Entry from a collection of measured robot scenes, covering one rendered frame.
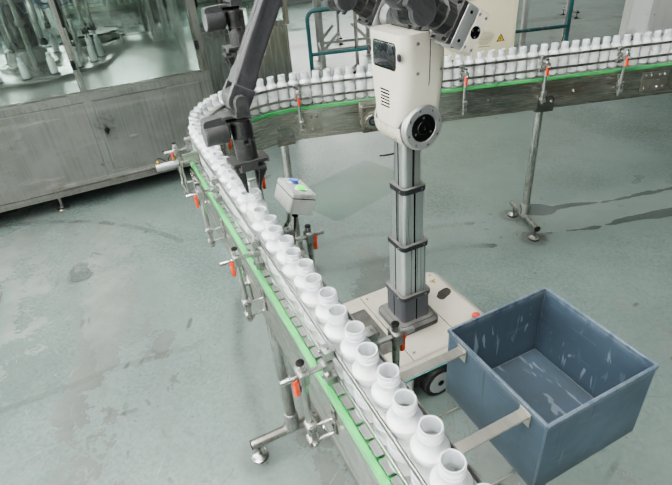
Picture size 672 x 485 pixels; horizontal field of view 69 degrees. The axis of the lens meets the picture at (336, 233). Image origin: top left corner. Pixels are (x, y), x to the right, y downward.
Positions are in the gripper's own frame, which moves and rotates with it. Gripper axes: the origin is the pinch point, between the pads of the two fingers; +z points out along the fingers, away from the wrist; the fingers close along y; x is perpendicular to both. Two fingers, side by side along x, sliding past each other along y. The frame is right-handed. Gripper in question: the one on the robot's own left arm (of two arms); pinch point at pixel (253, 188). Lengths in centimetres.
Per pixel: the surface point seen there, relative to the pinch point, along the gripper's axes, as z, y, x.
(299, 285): 8.0, -2.4, -36.9
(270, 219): 5.1, 0.6, -10.3
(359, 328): 5, 1, -58
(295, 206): 12.3, 13.1, 5.4
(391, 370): 5, 1, -70
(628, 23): 61, 539, 285
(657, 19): 54, 539, 252
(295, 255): 3.9, -0.6, -31.3
